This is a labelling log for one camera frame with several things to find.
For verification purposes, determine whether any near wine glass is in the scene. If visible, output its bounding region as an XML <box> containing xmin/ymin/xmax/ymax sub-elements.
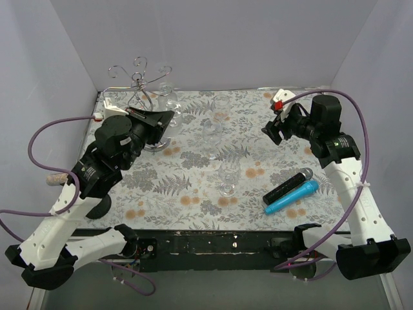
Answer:
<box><xmin>218</xmin><ymin>157</ymin><xmax>241</xmax><ymax>197</ymax></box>

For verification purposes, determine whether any far wine glass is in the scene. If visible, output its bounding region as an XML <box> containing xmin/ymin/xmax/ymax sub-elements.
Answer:
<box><xmin>212</xmin><ymin>94</ymin><xmax>230</xmax><ymax>122</ymax></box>

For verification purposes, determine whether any blue toy microphone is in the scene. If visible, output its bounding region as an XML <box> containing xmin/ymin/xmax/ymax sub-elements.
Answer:
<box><xmin>264</xmin><ymin>180</ymin><xmax>319</xmax><ymax>215</ymax></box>

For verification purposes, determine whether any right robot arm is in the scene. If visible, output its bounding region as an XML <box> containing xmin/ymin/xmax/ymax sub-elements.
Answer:
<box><xmin>262</xmin><ymin>89</ymin><xmax>411</xmax><ymax>280</ymax></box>

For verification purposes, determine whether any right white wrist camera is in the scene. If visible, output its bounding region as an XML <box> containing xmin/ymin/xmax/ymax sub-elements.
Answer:
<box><xmin>270</xmin><ymin>88</ymin><xmax>296</xmax><ymax>122</ymax></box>

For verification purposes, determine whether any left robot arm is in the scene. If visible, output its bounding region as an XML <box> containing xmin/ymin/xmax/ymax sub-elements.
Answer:
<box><xmin>5</xmin><ymin>107</ymin><xmax>174</xmax><ymax>290</ymax></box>

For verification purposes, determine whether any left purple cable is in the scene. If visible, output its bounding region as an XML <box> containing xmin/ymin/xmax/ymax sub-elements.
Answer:
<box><xmin>0</xmin><ymin>116</ymin><xmax>157</xmax><ymax>296</ymax></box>

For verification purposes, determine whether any patterned tumbler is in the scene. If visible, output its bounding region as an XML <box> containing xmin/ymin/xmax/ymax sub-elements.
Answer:
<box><xmin>157</xmin><ymin>82</ymin><xmax>177</xmax><ymax>110</ymax></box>
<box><xmin>165</xmin><ymin>101</ymin><xmax>183</xmax><ymax>138</ymax></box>

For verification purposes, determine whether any black microphone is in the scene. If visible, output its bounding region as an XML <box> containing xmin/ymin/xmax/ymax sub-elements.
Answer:
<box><xmin>263</xmin><ymin>168</ymin><xmax>313</xmax><ymax>205</ymax></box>

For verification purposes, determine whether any floral tablecloth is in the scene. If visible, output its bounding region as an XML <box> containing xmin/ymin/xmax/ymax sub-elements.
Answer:
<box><xmin>81</xmin><ymin>90</ymin><xmax>343</xmax><ymax>231</ymax></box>

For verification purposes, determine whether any black table front rail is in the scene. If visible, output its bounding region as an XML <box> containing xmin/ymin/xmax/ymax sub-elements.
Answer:
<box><xmin>130</xmin><ymin>230</ymin><xmax>304</xmax><ymax>273</ymax></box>

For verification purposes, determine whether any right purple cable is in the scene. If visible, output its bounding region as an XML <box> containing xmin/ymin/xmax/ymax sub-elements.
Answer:
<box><xmin>274</xmin><ymin>90</ymin><xmax>370</xmax><ymax>280</ymax></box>

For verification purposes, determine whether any middle wine glass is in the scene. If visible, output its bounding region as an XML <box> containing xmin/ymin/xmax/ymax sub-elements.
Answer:
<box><xmin>203</xmin><ymin>119</ymin><xmax>223</xmax><ymax>160</ymax></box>

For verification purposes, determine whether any purple cable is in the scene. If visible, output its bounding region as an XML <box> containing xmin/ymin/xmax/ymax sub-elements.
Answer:
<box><xmin>0</xmin><ymin>116</ymin><xmax>157</xmax><ymax>296</ymax></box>
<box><xmin>274</xmin><ymin>90</ymin><xmax>370</xmax><ymax>280</ymax></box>

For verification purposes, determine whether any glitter microphone on stand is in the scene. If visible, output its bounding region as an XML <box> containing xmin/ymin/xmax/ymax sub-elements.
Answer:
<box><xmin>46</xmin><ymin>172</ymin><xmax>68</xmax><ymax>187</ymax></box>

